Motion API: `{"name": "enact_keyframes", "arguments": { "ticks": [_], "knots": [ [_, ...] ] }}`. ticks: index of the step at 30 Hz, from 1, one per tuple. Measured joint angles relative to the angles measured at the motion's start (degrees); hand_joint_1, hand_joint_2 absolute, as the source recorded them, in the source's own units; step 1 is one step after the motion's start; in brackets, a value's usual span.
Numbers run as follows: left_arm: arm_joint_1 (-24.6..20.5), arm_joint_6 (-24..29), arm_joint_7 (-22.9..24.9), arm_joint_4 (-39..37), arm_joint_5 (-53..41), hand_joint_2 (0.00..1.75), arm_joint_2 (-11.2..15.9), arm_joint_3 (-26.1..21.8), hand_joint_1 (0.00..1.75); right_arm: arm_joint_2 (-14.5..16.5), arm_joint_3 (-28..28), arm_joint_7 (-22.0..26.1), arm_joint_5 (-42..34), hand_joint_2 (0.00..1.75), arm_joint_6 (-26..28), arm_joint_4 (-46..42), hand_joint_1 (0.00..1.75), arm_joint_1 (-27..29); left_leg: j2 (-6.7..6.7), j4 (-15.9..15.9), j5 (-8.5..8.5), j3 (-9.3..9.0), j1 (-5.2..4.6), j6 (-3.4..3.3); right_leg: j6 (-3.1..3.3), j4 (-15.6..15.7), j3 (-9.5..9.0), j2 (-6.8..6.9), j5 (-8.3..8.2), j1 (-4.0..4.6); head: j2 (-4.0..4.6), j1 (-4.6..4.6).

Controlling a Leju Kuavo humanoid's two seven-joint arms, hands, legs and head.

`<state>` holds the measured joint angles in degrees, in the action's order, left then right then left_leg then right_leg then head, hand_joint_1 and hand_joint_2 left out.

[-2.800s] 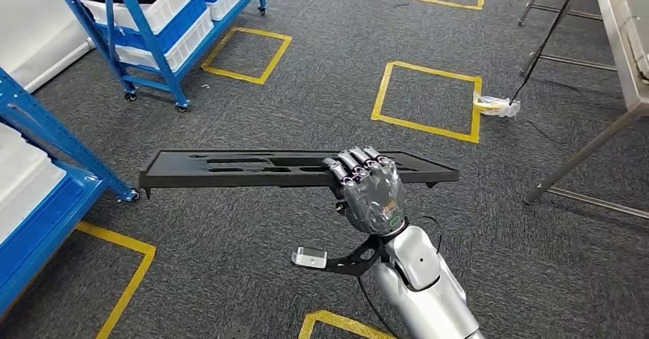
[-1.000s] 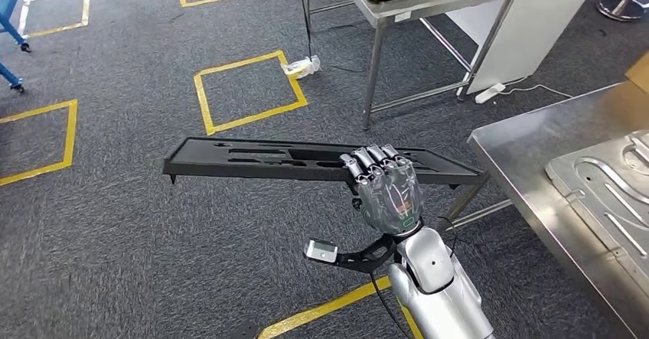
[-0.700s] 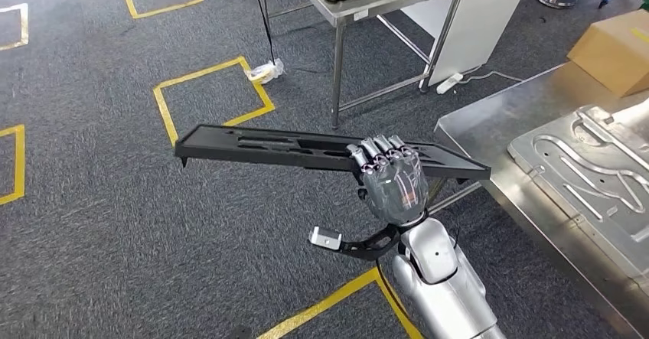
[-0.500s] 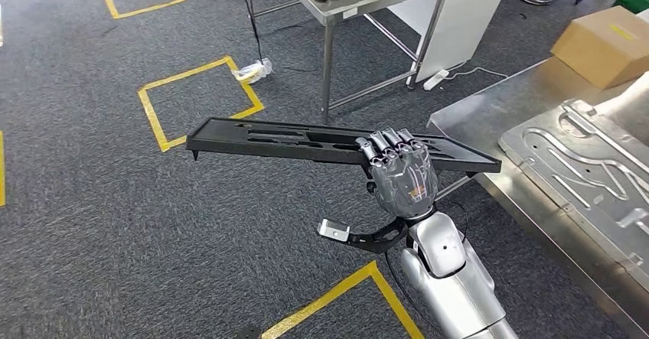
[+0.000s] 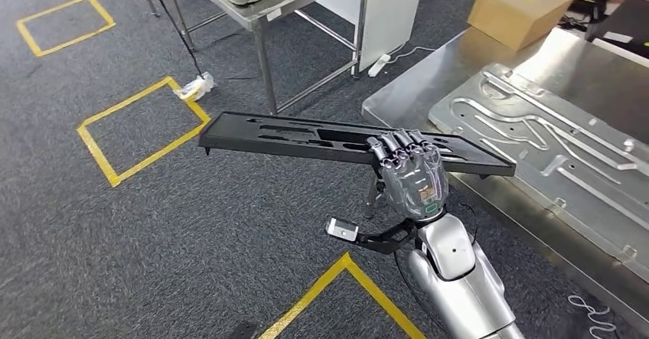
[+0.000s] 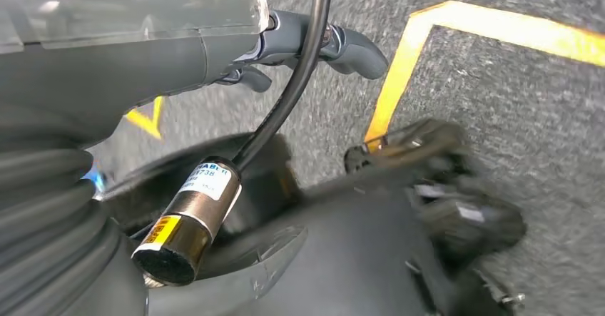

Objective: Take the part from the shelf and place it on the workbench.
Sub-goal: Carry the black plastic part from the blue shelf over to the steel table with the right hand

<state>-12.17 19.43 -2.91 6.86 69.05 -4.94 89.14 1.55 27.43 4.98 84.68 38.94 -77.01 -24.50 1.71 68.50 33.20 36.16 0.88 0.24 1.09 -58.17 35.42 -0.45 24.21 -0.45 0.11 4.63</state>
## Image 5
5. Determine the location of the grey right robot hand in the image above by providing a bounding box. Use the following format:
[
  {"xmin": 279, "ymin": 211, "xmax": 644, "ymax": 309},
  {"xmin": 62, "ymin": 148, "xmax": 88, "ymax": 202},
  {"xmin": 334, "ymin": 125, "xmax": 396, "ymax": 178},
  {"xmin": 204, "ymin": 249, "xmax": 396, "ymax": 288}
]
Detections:
[{"xmin": 366, "ymin": 129, "xmax": 451, "ymax": 223}]

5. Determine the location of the black plastic plate part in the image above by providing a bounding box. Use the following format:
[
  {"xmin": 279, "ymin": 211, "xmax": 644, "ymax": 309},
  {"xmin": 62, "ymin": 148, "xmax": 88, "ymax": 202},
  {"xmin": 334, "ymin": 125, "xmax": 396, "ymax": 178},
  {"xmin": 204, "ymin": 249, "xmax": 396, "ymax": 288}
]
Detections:
[{"xmin": 197, "ymin": 111, "xmax": 517, "ymax": 178}]

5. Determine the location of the stainless steel workbench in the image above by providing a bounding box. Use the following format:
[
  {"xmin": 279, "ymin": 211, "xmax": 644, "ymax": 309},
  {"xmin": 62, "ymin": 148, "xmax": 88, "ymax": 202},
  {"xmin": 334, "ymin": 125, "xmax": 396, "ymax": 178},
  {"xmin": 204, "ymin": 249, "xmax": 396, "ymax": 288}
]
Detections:
[{"xmin": 360, "ymin": 25, "xmax": 649, "ymax": 336}]

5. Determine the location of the yellow floor tape square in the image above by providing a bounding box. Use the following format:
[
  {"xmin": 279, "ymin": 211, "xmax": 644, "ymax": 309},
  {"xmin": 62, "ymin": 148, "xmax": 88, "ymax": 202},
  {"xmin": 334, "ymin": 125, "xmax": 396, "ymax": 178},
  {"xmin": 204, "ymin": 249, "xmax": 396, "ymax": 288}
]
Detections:
[
  {"xmin": 76, "ymin": 76, "xmax": 213, "ymax": 189},
  {"xmin": 255, "ymin": 251, "xmax": 427, "ymax": 339},
  {"xmin": 15, "ymin": 0, "xmax": 117, "ymax": 58}
]

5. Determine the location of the white power strip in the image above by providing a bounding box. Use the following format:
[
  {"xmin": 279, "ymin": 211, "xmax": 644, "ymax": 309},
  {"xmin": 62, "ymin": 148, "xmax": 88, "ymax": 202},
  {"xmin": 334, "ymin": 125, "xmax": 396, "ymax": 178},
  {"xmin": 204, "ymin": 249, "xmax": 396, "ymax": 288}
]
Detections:
[{"xmin": 367, "ymin": 53, "xmax": 392, "ymax": 79}]

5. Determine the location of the white board panel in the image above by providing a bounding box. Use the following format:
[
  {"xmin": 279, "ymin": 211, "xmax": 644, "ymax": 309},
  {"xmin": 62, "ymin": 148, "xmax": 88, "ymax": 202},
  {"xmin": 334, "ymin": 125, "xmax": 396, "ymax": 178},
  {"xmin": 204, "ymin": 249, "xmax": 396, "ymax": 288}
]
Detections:
[{"xmin": 315, "ymin": 0, "xmax": 429, "ymax": 73}]

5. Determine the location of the brown cardboard box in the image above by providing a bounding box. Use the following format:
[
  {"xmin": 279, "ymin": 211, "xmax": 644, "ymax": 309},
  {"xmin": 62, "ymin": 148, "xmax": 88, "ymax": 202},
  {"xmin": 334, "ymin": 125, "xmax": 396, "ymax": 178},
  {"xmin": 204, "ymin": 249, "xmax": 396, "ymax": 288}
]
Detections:
[{"xmin": 466, "ymin": 0, "xmax": 576, "ymax": 52}]

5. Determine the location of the stainless steel table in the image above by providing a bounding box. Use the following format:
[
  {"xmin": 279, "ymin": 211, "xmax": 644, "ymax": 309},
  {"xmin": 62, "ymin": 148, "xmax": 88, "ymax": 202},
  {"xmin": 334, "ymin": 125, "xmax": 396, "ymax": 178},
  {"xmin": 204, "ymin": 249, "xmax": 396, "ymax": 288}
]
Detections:
[{"xmin": 158, "ymin": 0, "xmax": 374, "ymax": 116}]

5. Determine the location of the crumpled clear plastic wad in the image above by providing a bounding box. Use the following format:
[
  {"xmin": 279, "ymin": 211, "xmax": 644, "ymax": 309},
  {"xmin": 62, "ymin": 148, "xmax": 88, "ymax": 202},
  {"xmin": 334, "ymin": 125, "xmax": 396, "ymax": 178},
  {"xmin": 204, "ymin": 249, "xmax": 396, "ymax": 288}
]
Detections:
[{"xmin": 173, "ymin": 70, "xmax": 217, "ymax": 103}]

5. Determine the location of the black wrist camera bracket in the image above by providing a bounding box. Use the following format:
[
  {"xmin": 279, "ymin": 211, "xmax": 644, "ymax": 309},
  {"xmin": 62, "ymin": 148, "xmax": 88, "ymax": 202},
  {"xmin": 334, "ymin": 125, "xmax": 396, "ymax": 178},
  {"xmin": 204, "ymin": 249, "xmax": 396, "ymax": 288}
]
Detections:
[{"xmin": 354, "ymin": 218, "xmax": 420, "ymax": 256}]

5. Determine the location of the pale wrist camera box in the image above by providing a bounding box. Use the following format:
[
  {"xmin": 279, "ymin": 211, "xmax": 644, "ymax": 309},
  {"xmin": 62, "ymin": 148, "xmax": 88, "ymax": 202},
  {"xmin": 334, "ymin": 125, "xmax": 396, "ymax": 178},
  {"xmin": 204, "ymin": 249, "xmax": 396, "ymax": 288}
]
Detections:
[{"xmin": 325, "ymin": 217, "xmax": 360, "ymax": 243}]

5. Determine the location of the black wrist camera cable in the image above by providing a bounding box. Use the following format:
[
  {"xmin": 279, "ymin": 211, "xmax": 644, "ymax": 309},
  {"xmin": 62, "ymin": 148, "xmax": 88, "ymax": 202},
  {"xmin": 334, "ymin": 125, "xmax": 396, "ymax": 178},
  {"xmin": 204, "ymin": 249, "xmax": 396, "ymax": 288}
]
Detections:
[{"xmin": 393, "ymin": 249, "xmax": 433, "ymax": 328}]

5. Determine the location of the white power cable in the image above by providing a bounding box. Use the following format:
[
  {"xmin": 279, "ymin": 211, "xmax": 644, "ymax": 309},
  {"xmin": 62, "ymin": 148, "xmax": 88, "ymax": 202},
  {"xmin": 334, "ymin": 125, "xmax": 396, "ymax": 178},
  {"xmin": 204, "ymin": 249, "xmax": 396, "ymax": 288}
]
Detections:
[{"xmin": 387, "ymin": 45, "xmax": 438, "ymax": 64}]

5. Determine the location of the coiled white cable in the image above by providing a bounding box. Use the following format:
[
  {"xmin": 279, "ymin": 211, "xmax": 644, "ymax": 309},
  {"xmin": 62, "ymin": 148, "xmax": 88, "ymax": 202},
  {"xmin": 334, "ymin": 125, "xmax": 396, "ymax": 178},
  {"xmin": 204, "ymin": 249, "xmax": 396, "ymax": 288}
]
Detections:
[{"xmin": 567, "ymin": 294, "xmax": 618, "ymax": 339}]

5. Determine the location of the thin black floor cable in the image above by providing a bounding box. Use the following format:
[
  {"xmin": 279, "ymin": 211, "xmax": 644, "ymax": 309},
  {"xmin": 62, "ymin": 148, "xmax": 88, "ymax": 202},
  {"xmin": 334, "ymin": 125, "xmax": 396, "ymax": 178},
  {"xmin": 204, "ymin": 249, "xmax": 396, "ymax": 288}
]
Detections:
[{"xmin": 144, "ymin": 0, "xmax": 207, "ymax": 80}]

